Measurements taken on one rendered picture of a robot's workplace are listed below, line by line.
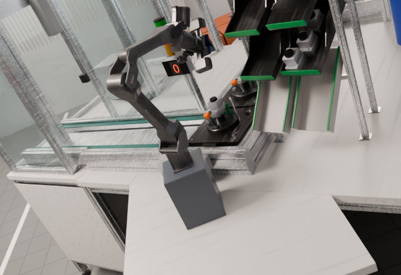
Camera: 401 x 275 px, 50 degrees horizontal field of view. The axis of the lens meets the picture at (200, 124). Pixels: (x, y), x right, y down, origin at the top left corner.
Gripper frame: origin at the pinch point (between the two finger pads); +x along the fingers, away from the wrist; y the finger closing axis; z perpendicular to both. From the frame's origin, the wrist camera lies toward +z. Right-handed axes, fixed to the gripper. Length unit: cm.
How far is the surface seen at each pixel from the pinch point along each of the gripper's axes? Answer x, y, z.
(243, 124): 21.6, 25.5, 4.4
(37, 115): -11, 2, 91
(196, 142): 12.3, 29.2, 21.4
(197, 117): 30.5, 15.2, 32.7
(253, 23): -4.9, 0.5, -21.6
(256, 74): 4.1, 14.0, -14.8
